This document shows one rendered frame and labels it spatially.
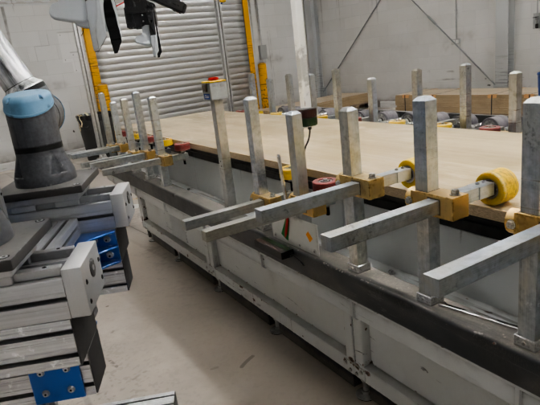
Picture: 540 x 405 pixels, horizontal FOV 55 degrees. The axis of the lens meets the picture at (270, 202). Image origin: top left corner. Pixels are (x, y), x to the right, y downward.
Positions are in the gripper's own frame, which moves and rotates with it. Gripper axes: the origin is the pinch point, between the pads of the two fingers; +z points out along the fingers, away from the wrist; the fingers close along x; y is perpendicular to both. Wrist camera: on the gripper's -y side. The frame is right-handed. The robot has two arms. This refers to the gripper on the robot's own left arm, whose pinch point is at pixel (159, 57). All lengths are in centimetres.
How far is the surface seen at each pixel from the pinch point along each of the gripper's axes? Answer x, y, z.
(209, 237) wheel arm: 25, -7, 47
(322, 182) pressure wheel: 9, -42, 41
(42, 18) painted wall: -736, 218, -88
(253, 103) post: -15.5, -26.5, 17.4
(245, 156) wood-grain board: -56, -24, 42
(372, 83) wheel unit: -116, -100, 24
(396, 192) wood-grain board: 24, -59, 43
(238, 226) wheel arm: 21, -15, 47
